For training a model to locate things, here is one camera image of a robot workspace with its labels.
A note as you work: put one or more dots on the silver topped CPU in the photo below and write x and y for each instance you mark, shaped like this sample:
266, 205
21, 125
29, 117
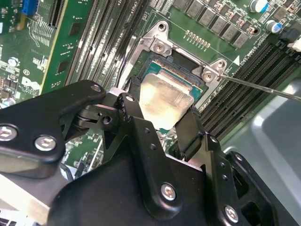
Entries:
162, 99

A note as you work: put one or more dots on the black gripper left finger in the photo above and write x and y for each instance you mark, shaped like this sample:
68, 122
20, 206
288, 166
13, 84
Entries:
35, 113

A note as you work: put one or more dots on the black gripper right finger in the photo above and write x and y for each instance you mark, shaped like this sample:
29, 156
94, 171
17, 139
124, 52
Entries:
223, 179

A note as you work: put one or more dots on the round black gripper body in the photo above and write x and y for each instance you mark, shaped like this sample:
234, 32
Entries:
105, 200

